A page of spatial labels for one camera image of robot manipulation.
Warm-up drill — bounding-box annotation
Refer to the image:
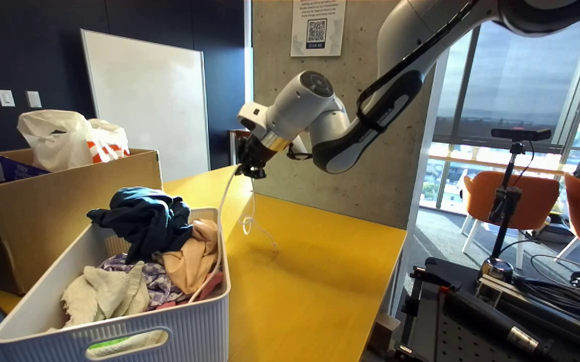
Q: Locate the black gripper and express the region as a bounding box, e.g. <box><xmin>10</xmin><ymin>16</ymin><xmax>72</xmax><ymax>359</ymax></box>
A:
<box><xmin>236</xmin><ymin>136</ymin><xmax>275</xmax><ymax>176</ymax></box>

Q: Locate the white rope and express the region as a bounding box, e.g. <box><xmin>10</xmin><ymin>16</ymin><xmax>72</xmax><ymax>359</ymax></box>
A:
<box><xmin>188</xmin><ymin>163</ymin><xmax>287</xmax><ymax>304</ymax></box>

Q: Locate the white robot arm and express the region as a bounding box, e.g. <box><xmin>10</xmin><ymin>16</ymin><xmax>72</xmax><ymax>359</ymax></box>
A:
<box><xmin>237</xmin><ymin>0</ymin><xmax>580</xmax><ymax>178</ymax></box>

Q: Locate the white plastic basket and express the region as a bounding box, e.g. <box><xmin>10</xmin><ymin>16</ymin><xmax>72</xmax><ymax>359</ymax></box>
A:
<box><xmin>0</xmin><ymin>226</ymin><xmax>232</xmax><ymax>362</ymax></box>

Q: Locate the white board panel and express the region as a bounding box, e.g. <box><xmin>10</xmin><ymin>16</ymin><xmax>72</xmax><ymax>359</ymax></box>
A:
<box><xmin>81</xmin><ymin>31</ymin><xmax>209</xmax><ymax>181</ymax></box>

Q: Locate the dark blue cloth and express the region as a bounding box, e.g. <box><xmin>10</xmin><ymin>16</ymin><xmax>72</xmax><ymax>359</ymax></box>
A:
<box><xmin>86</xmin><ymin>187</ymin><xmax>193</xmax><ymax>264</ymax></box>

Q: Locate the peach cloth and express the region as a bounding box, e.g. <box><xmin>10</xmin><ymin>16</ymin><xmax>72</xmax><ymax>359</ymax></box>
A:
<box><xmin>162</xmin><ymin>219</ymin><xmax>218</xmax><ymax>293</ymax></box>

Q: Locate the QR code paper sign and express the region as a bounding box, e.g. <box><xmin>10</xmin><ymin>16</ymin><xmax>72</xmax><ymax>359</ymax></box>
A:
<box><xmin>291</xmin><ymin>0</ymin><xmax>347</xmax><ymax>59</ymax></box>

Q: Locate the purple patterned cloth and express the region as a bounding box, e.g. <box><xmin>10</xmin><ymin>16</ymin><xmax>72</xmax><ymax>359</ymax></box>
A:
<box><xmin>99</xmin><ymin>254</ymin><xmax>190</xmax><ymax>309</ymax></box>

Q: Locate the white plastic bag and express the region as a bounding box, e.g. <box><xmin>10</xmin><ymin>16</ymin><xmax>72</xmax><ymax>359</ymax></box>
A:
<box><xmin>19</xmin><ymin>109</ymin><xmax>132</xmax><ymax>170</ymax></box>

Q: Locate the beige cloth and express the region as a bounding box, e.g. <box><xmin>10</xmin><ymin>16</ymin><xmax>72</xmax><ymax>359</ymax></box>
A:
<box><xmin>62</xmin><ymin>264</ymin><xmax>151</xmax><ymax>327</ymax></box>

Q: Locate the cardboard box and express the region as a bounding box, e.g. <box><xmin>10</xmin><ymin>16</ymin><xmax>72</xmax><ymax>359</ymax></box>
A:
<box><xmin>0</xmin><ymin>149</ymin><xmax>162</xmax><ymax>293</ymax></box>

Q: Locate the black equipment cart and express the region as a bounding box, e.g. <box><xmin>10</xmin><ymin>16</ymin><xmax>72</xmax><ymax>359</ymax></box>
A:
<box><xmin>400</xmin><ymin>258</ymin><xmax>580</xmax><ymax>362</ymax></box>

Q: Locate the white light switch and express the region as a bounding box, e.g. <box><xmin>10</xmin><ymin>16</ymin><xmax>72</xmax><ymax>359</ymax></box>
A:
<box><xmin>0</xmin><ymin>88</ymin><xmax>16</xmax><ymax>109</ymax></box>
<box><xmin>27</xmin><ymin>91</ymin><xmax>42</xmax><ymax>109</ymax></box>

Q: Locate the black camera tripod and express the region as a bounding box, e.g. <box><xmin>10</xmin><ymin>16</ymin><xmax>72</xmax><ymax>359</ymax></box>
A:
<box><xmin>479</xmin><ymin>128</ymin><xmax>552</xmax><ymax>282</ymax></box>

